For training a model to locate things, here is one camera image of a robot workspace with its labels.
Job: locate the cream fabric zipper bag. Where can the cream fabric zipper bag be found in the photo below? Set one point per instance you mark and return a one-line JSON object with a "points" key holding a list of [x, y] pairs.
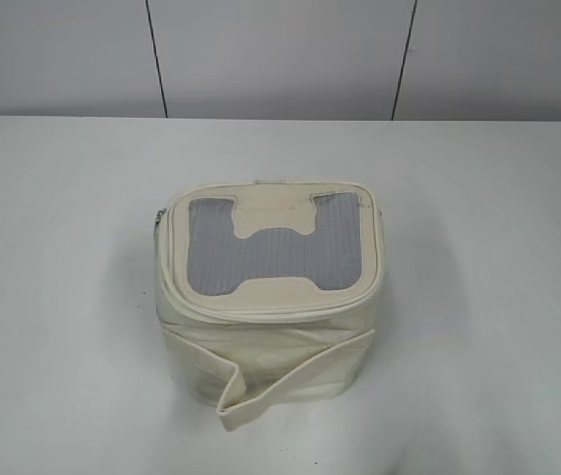
{"points": [[268, 293]]}

